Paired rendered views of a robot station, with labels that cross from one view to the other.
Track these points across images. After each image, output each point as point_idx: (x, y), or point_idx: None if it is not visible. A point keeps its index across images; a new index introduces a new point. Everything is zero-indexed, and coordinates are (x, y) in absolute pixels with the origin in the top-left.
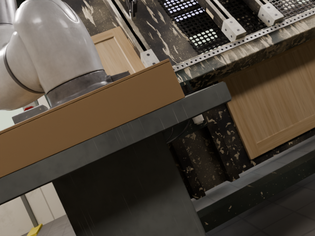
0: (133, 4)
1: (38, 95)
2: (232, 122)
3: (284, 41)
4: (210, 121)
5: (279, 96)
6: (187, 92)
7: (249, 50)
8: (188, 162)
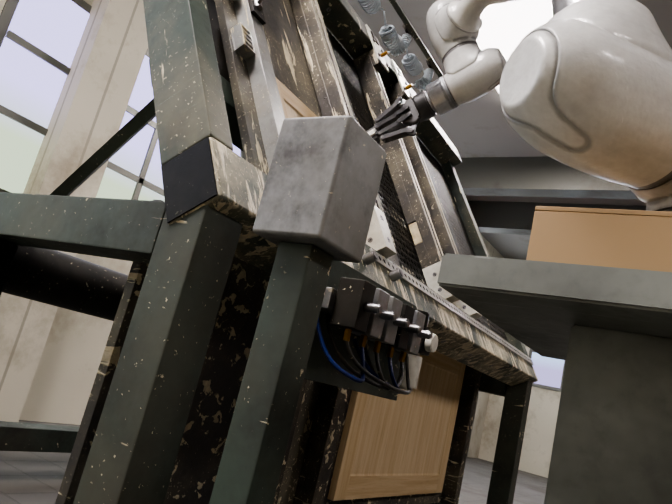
0: (405, 132)
1: (642, 181)
2: (344, 415)
3: (477, 349)
4: (343, 392)
5: (397, 418)
6: (426, 326)
7: (458, 328)
8: (287, 446)
